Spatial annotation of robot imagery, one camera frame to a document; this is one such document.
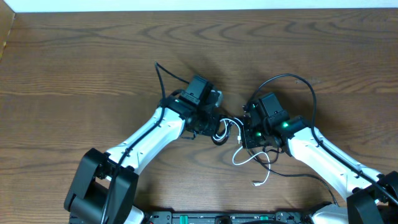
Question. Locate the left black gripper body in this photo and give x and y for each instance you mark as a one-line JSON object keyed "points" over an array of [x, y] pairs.
{"points": [[210, 125]]}

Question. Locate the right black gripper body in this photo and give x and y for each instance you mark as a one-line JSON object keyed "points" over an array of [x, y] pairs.
{"points": [[256, 136]]}

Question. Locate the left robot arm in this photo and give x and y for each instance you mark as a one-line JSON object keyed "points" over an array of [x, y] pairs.
{"points": [[105, 183]]}

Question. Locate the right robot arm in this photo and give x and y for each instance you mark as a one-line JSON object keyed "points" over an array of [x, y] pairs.
{"points": [[371, 197]]}

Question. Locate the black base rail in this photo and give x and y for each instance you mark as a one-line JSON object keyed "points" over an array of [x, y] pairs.
{"points": [[162, 217]]}

